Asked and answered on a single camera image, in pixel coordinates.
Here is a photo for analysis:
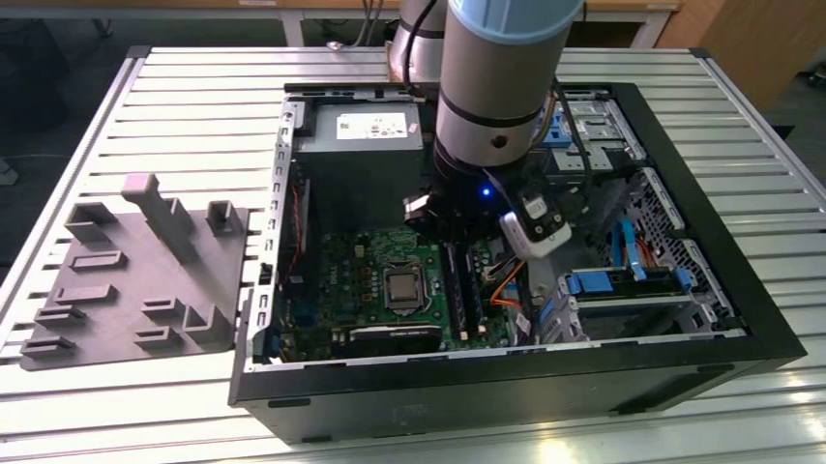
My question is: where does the black camera cable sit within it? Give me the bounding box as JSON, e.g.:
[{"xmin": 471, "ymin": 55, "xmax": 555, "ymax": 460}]
[{"xmin": 398, "ymin": 0, "xmax": 447, "ymax": 101}]

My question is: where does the blue RAM stick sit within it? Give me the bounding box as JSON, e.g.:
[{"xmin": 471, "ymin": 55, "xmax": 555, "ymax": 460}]
[{"xmin": 443, "ymin": 241, "xmax": 471, "ymax": 340}]

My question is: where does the black graphics card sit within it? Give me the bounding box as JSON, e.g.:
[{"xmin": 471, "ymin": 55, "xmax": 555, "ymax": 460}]
[{"xmin": 332, "ymin": 324, "xmax": 447, "ymax": 359}]

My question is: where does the wooden cabinet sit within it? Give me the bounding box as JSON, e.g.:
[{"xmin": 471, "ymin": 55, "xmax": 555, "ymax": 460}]
[{"xmin": 657, "ymin": 0, "xmax": 826, "ymax": 117}]

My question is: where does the hard disk in blue carrier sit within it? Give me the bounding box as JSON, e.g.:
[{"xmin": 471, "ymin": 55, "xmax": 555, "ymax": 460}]
[{"xmin": 558, "ymin": 268, "xmax": 695, "ymax": 304}]

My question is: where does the blue flat data wire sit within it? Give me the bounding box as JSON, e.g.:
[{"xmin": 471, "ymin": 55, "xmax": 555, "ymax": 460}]
[{"xmin": 610, "ymin": 219, "xmax": 650, "ymax": 281}]

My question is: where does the grey power supply unit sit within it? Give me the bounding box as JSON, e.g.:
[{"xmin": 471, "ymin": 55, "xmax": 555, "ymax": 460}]
[{"xmin": 294, "ymin": 104, "xmax": 435, "ymax": 231}]

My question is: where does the blue drive bay latch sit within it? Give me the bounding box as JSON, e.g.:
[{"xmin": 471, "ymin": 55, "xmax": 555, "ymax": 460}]
[{"xmin": 539, "ymin": 103, "xmax": 575, "ymax": 149}]

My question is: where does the green motherboard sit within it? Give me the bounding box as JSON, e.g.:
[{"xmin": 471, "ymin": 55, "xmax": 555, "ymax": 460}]
[{"xmin": 276, "ymin": 226, "xmax": 518, "ymax": 362}]

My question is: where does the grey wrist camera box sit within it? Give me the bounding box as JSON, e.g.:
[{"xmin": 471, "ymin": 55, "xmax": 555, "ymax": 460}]
[{"xmin": 499, "ymin": 186, "xmax": 574, "ymax": 260}]

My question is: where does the orange wire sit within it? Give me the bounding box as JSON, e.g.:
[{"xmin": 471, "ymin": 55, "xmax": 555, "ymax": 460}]
[{"xmin": 490, "ymin": 270, "xmax": 534, "ymax": 310}]

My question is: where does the metal drive cage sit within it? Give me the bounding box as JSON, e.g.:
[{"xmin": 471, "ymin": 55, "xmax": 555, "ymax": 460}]
[{"xmin": 528, "ymin": 86, "xmax": 647, "ymax": 204}]

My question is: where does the grey plastic parts rack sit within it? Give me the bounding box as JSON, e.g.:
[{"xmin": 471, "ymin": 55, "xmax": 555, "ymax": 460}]
[{"xmin": 17, "ymin": 173, "xmax": 254, "ymax": 372}]

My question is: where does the black PC case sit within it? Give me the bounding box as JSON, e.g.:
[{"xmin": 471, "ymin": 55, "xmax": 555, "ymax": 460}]
[{"xmin": 226, "ymin": 81, "xmax": 809, "ymax": 444}]

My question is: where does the silver CPU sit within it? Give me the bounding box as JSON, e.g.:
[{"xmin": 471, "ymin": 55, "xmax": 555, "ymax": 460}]
[{"xmin": 384, "ymin": 270, "xmax": 424, "ymax": 305}]

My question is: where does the metal CPU socket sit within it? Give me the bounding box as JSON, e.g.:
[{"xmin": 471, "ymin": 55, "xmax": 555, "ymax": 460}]
[{"xmin": 378, "ymin": 260, "xmax": 432, "ymax": 318}]

